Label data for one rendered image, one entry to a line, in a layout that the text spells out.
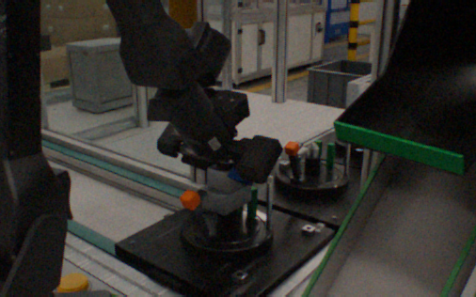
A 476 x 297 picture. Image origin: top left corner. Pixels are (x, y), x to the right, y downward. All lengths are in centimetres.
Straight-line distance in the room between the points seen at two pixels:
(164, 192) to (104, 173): 19
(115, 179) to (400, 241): 67
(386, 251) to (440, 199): 8
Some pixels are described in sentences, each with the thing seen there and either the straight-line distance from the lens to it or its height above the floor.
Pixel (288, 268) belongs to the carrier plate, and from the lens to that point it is 68.
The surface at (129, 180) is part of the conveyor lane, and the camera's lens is 103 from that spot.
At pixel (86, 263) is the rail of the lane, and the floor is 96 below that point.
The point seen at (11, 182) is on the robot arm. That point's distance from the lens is 37.
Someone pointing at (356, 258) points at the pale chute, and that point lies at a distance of 58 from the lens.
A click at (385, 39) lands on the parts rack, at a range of 57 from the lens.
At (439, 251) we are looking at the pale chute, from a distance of 55.
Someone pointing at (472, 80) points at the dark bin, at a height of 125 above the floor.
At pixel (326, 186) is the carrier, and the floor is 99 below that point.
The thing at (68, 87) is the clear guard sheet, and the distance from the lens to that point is 123.
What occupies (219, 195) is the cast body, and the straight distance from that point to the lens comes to 68.
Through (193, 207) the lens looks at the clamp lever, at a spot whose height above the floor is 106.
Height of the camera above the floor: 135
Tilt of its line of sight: 20 degrees down
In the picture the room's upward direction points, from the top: straight up
